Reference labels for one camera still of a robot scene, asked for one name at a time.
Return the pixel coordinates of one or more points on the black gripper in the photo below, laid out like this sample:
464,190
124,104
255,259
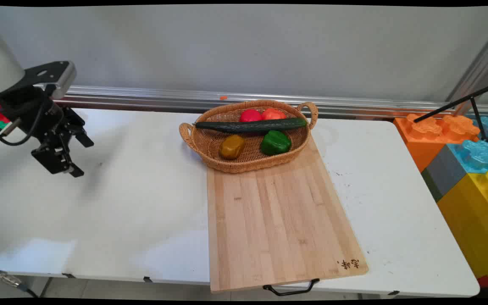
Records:
36,112

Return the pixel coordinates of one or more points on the black tripod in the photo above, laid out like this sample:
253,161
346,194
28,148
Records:
460,101

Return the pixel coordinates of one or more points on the gray giant building block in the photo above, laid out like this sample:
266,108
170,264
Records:
443,173

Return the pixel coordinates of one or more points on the aluminium frame post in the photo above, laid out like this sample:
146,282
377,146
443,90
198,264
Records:
479,70

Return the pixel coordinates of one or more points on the yellow bell pepper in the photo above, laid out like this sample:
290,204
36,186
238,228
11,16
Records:
232,146

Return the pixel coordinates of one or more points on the blue giant building block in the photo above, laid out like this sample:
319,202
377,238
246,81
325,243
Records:
479,154

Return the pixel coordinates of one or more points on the aluminium rail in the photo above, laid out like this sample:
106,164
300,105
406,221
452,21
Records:
151,96

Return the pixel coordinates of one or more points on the woven wicker basket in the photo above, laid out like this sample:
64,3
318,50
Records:
250,163

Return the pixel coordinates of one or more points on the yellow giant building block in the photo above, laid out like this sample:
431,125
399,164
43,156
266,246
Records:
472,224

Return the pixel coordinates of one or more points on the dark green cucumber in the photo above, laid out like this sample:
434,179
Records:
252,126

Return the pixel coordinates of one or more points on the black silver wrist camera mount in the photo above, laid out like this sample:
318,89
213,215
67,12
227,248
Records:
57,74

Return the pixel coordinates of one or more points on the bamboo cutting board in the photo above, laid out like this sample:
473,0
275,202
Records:
278,224

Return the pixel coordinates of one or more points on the red tomato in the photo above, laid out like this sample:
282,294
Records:
250,115

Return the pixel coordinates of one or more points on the orange giant building block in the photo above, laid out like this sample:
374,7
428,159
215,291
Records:
424,142

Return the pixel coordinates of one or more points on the orange-red tomato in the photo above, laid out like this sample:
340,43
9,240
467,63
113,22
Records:
273,113

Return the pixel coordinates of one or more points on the green bell pepper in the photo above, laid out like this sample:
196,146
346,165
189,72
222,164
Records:
275,142

